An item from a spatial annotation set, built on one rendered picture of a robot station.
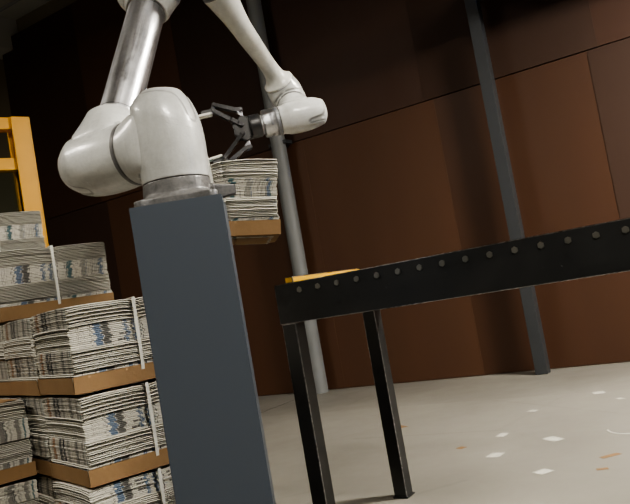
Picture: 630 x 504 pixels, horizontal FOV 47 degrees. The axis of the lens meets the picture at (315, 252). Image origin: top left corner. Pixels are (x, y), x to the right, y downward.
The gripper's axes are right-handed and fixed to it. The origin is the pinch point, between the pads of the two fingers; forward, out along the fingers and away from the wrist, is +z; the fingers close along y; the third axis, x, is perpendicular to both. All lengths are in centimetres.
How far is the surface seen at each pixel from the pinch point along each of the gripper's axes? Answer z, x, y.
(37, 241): 73, 78, 6
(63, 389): 49, -31, 65
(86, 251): 46, 26, 22
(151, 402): 29, -27, 74
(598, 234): -84, -65, 61
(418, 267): -48, -37, 57
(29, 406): 67, -2, 67
